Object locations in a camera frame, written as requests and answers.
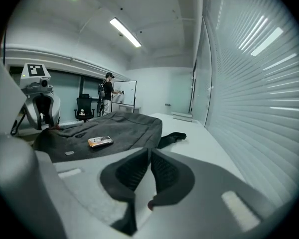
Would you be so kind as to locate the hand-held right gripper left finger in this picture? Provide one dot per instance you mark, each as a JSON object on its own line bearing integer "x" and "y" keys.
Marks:
{"x": 129, "y": 173}

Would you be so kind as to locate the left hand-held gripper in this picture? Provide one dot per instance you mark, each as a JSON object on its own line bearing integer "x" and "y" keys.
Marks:
{"x": 36, "y": 83}

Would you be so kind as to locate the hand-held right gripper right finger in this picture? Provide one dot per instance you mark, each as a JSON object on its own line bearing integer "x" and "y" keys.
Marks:
{"x": 169, "y": 178}

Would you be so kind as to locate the grey fabric bag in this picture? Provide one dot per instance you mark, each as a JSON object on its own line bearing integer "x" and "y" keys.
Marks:
{"x": 119, "y": 131}

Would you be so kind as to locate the small white figure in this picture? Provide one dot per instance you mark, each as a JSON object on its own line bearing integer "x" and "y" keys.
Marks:
{"x": 82, "y": 112}

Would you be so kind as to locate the black office chair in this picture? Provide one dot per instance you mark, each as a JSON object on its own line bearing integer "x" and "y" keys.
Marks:
{"x": 84, "y": 108}

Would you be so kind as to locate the orange and white snack packet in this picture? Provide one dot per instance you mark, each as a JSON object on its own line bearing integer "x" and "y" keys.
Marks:
{"x": 100, "y": 141}

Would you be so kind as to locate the low white box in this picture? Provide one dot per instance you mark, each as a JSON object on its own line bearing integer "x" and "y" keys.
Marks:
{"x": 182, "y": 116}

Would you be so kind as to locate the long ceiling light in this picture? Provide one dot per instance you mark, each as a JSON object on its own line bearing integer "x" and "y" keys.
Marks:
{"x": 125, "y": 32}

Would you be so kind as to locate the white window blinds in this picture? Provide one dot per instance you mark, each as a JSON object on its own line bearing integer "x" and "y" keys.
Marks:
{"x": 251, "y": 96}

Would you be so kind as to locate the white whiteboard on black frame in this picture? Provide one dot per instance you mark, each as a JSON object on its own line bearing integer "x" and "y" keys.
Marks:
{"x": 124, "y": 93}

